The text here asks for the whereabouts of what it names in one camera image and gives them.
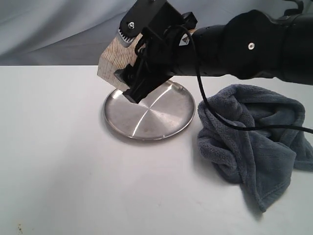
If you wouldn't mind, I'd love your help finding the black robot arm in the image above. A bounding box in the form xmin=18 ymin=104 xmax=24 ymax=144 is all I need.
xmin=112 ymin=0 xmax=313 ymax=103

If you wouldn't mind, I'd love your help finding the white backdrop cloth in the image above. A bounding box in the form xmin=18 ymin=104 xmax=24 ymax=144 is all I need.
xmin=0 ymin=0 xmax=295 ymax=66

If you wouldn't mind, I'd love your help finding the black cable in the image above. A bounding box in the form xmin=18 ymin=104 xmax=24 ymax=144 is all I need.
xmin=134 ymin=24 xmax=313 ymax=134

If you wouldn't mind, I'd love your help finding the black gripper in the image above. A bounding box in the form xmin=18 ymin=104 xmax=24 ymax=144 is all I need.
xmin=114 ymin=0 xmax=198 ymax=103

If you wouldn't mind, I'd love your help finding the round stainless steel plate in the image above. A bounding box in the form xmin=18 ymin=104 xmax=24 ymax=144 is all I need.
xmin=103 ymin=80 xmax=196 ymax=141

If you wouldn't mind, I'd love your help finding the grey-blue fleece towel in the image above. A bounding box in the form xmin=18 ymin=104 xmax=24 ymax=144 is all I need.
xmin=197 ymin=84 xmax=313 ymax=212

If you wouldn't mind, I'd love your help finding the light wooden block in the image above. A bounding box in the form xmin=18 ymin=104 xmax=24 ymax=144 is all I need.
xmin=97 ymin=33 xmax=142 ymax=92

